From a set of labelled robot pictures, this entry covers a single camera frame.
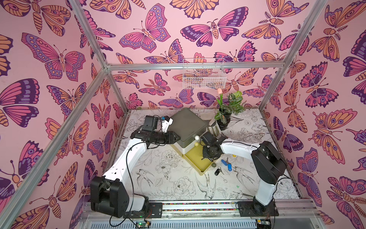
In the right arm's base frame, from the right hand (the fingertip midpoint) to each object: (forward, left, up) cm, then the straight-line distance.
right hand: (203, 155), depth 93 cm
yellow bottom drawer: (-1, +6, +1) cm, 6 cm away
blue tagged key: (-4, -13, 0) cm, 14 cm away
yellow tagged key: (-14, -10, +29) cm, 34 cm away
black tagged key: (-10, -8, -1) cm, 13 cm away
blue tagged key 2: (-7, -16, -2) cm, 18 cm away
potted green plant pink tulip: (+23, -17, +25) cm, 38 cm away
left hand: (+1, +15, +19) cm, 25 cm away
